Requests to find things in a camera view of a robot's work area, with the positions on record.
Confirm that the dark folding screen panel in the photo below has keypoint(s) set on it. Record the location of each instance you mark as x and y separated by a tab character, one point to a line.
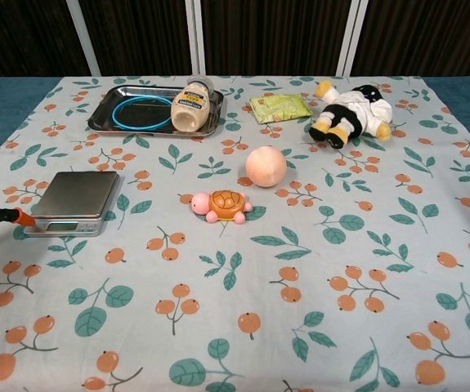
136	36
18	36
271	36
426	36

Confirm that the mayonnaise squeeze bottle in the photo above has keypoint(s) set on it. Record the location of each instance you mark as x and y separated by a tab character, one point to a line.
191	106

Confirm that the stainless steel tray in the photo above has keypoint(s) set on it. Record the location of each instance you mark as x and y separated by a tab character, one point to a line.
104	118

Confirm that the black white plush toy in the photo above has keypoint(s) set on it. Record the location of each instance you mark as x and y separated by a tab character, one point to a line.
353	110

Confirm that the silver digital kitchen scale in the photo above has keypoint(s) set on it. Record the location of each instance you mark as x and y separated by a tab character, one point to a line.
75	192

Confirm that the peach coloured ball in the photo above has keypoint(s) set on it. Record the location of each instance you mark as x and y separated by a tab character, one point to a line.
266	167

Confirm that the floral print tablecloth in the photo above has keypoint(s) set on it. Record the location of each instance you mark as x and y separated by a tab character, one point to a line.
259	286

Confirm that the green snack packet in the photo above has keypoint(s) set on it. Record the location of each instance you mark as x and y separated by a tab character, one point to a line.
279	108

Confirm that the pink orange toy turtle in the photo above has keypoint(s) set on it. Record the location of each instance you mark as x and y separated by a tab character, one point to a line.
226	204

